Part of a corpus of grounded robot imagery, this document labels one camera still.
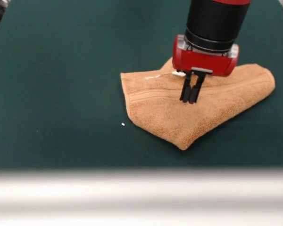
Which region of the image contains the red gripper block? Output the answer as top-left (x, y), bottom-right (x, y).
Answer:
top-left (172, 34), bottom-right (240, 105)

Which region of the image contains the orange terry towel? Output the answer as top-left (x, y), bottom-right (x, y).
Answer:
top-left (120, 57), bottom-right (276, 151)

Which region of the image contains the white blurred foreground edge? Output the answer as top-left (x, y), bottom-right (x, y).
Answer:
top-left (0, 168), bottom-right (283, 226)

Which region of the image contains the dark green table cloth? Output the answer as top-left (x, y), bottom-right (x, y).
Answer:
top-left (0, 0), bottom-right (283, 170)

